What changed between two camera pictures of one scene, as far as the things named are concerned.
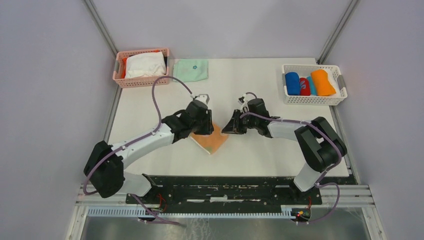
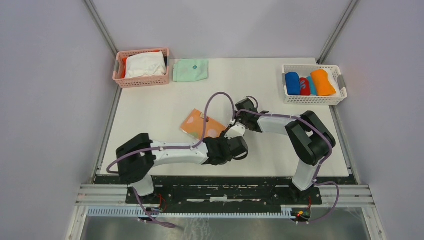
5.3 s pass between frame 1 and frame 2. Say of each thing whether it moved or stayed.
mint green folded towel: stayed
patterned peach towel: moved
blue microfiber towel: stayed
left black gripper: moved
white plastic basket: stayed
